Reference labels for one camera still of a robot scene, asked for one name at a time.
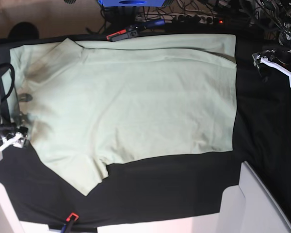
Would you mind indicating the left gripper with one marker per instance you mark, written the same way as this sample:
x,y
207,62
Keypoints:
x,y
277,57

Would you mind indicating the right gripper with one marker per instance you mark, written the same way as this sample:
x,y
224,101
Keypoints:
x,y
12,135

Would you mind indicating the light green T-shirt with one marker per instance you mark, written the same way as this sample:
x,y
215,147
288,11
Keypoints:
x,y
96,103

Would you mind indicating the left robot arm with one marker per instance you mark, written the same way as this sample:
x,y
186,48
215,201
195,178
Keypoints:
x,y
279,13

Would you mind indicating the red blue bottom clamp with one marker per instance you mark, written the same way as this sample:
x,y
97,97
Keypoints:
x,y
71,225

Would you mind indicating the white power strip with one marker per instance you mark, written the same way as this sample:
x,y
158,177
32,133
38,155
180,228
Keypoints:
x,y
173,18

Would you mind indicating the red black clamp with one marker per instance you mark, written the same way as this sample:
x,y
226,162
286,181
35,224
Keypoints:
x,y
133,31

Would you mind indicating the blue box at top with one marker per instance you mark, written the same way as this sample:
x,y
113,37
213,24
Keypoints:
x,y
137,3

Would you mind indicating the white left table frame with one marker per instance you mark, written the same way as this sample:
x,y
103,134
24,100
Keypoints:
x,y
9,222

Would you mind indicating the white table frame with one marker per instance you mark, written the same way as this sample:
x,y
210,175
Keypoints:
x,y
249,207
9,222

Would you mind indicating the white right table frame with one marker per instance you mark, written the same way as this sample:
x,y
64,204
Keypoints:
x,y
249,207

